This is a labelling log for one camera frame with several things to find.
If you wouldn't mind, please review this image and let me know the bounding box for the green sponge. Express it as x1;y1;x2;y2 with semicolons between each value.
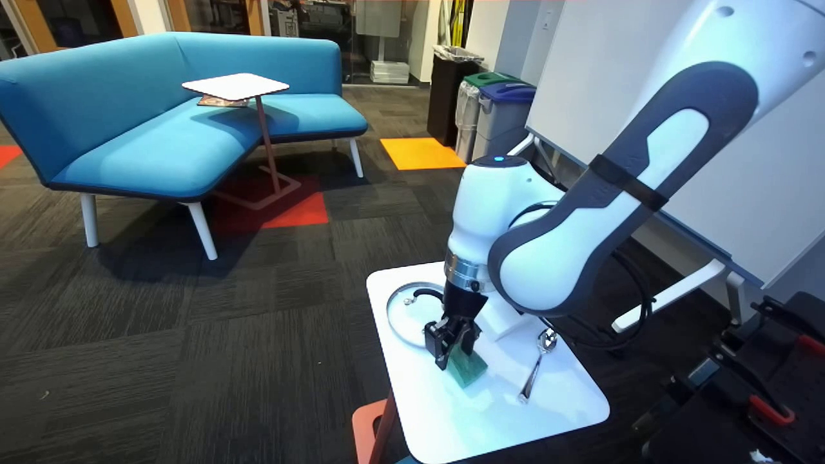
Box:
443;342;491;389

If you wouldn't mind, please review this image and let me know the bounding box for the black clamp red handle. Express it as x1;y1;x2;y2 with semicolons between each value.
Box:
796;331;825;360
746;392;799;431

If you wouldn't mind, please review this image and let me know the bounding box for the black trash bin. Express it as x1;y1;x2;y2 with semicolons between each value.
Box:
425;46;488;149

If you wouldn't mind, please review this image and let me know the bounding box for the glass pot lid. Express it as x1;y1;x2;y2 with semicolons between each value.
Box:
385;279;449;350

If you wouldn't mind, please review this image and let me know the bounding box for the small white side table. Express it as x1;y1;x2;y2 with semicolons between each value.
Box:
181;70;304;215

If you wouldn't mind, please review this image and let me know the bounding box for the white storage box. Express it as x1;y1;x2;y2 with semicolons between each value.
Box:
369;57;412;87

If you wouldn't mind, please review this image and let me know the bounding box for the white rolling whiteboard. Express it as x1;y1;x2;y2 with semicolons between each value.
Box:
473;0;825;334

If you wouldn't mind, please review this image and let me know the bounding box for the grey bin green lid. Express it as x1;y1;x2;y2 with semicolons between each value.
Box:
451;70;524;164

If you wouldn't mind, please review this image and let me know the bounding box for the blue corner sofa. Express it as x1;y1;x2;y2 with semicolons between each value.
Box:
0;30;371;264

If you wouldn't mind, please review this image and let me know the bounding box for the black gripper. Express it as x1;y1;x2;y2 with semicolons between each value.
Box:
422;283;491;371

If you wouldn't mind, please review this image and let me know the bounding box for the metal spoon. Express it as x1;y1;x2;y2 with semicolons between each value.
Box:
515;325;561;405

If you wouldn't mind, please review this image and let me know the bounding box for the white table red base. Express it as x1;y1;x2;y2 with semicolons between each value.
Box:
349;255;614;464

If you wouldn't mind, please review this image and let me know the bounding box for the black robot mounting board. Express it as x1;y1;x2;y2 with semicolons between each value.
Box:
639;291;825;464

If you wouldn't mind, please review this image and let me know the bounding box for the grey bin blue lid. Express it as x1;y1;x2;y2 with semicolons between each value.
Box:
466;79;538;181

